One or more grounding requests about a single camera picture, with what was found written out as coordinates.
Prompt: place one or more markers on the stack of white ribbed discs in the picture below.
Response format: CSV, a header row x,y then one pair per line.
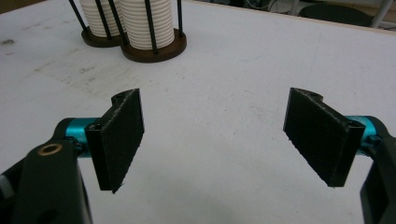
x,y
97,18
146,23

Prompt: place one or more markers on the dark round chair seat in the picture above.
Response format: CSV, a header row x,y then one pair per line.
x,y
335,14

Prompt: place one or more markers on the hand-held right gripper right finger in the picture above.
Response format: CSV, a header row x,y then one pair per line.
x,y
320,140

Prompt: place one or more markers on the grey metal stand leg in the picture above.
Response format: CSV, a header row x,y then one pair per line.
x,y
381,12

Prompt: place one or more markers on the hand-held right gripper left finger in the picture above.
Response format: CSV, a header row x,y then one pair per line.
x,y
120,137

